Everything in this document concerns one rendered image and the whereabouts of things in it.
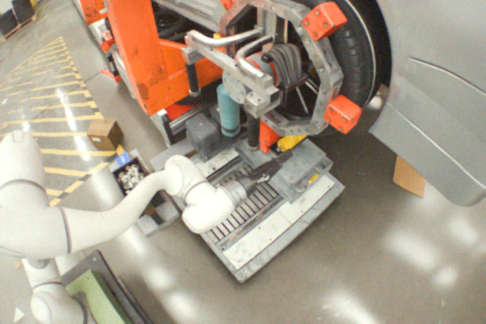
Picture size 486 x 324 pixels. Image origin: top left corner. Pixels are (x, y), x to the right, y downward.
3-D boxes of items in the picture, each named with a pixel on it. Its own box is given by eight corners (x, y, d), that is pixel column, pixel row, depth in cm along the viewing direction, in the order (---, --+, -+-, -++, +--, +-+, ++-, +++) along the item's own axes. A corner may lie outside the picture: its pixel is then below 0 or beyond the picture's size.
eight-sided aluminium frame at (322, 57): (319, 152, 97) (357, 28, 55) (309, 161, 95) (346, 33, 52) (234, 85, 124) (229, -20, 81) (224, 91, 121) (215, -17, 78)
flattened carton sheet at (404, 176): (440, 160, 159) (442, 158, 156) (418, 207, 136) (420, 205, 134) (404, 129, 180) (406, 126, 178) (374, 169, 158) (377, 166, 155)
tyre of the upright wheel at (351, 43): (280, 97, 142) (386, 129, 92) (249, 116, 132) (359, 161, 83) (252, -17, 106) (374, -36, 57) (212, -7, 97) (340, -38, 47)
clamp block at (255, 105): (280, 104, 68) (282, 90, 64) (256, 119, 65) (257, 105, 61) (267, 95, 71) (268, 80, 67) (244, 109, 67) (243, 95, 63)
